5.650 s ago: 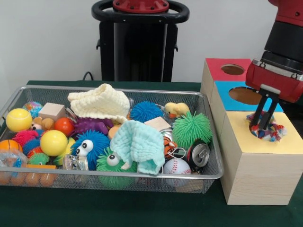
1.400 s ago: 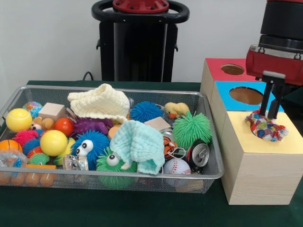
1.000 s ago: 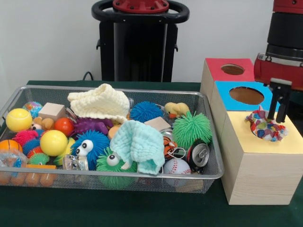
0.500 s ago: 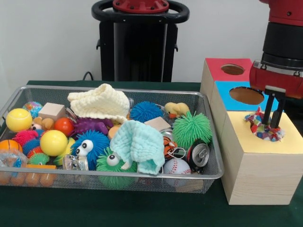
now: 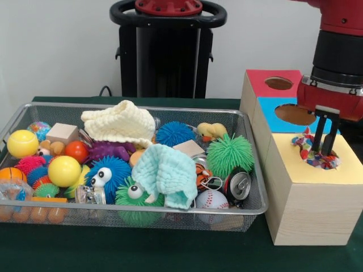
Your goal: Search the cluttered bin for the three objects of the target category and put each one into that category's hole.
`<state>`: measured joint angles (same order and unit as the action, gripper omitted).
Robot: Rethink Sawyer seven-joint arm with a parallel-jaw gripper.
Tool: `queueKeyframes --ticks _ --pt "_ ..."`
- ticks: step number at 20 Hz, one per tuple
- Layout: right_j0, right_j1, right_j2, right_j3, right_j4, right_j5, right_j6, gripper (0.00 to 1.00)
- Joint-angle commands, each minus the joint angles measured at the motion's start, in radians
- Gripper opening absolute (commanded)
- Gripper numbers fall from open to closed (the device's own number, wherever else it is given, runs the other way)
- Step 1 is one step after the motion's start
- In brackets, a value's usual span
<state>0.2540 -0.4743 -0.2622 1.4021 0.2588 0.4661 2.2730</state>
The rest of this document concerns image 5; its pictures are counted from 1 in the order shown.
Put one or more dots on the silver drinks can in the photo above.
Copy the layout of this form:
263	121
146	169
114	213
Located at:
239	185

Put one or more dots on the multicoloured patterned cloth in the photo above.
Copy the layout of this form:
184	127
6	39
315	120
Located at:
307	147

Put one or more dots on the light blue waffle cloth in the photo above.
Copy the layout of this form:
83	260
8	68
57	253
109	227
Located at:
170	164

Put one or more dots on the blue spiky ball with eyes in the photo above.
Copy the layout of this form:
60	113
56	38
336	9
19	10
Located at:
110	175

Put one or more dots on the shallow clear mesh bin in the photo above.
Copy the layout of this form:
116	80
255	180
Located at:
198	219

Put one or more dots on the orange striped tiger plush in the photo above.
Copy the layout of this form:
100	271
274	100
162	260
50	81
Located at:
202	175

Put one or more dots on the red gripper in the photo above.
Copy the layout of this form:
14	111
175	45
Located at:
329	99

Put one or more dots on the green spiky rubber ball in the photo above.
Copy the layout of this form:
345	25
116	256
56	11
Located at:
229	153

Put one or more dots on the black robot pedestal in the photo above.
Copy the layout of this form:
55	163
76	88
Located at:
170	62

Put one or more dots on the green spiky ball with eyes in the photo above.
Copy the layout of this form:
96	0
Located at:
127	199

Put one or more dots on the white toy baseball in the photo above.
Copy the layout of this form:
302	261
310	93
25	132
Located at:
211	199

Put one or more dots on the cream waffle cloth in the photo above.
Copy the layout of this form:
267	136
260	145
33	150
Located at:
122	122

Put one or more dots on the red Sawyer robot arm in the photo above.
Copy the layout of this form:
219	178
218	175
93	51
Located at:
340	51

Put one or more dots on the dark green side table cloth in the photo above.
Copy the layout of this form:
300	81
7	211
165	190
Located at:
354	129

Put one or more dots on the wooden box with three holes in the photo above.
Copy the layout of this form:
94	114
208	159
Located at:
312	212

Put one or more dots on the yellow tennis ball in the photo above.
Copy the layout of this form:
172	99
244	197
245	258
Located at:
22	143

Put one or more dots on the yellow duck plush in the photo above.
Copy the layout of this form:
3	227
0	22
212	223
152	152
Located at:
211	131

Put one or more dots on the orange toy basketball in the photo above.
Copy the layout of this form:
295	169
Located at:
11	174

